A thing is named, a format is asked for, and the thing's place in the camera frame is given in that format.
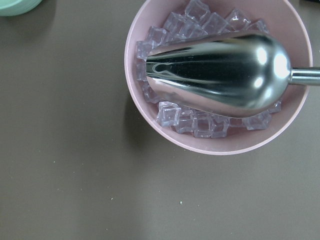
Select steel ice scoop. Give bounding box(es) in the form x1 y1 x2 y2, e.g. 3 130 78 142
145 31 320 118

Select clear ice cubes pile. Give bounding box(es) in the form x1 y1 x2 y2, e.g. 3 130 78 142
135 0 282 138

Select pink bowl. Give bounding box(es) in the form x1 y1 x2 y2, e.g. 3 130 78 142
124 0 313 155

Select green bowl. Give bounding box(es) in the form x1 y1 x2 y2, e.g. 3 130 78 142
0 0 42 17

